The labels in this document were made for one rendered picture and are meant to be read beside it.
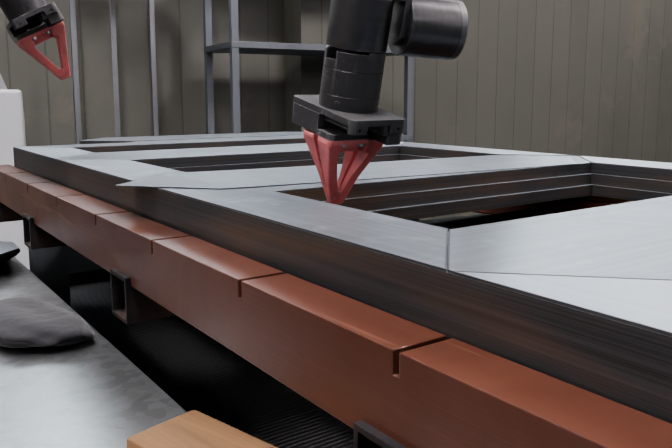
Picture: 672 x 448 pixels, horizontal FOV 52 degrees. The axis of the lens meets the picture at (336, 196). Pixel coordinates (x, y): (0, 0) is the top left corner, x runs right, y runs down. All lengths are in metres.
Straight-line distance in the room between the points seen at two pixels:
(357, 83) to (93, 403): 0.38
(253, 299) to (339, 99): 0.22
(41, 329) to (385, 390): 0.53
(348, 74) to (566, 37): 5.80
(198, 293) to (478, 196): 0.45
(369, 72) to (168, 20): 4.00
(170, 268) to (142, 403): 0.13
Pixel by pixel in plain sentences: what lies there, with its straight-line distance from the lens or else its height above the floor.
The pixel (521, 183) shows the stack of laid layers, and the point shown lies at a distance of 0.99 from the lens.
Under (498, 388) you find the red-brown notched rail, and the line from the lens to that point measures 0.35.
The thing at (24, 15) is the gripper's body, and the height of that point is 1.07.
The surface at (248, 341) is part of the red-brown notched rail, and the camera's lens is 0.53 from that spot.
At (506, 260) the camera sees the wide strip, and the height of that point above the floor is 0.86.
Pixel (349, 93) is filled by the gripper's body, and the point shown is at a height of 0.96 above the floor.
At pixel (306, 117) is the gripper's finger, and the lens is 0.67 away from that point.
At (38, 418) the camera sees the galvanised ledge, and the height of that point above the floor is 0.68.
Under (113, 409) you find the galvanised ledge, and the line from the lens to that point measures 0.69.
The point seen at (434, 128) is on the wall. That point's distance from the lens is 5.49.
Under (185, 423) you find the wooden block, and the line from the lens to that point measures 0.53.
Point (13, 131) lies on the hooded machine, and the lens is 3.53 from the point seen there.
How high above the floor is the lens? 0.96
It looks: 8 degrees down
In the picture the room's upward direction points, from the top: straight up
